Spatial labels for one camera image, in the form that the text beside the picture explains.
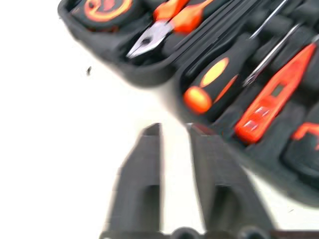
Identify black orange utility knife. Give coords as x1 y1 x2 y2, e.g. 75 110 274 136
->
281 104 319 181

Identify orange voltage tester pen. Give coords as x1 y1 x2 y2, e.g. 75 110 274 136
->
234 34 319 145

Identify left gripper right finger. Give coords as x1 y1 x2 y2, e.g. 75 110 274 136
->
188 123 278 236

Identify orange handled pliers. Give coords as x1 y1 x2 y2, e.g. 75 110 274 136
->
126 0 215 60

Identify orange black tape measure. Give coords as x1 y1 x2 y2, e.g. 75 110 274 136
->
71 0 135 32

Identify black tool case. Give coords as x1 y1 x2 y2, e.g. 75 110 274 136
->
57 0 319 207

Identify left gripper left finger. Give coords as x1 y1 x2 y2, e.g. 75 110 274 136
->
99 122 164 236

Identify Phillips screwdriver black orange handle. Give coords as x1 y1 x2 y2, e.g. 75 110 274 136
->
242 23 303 88

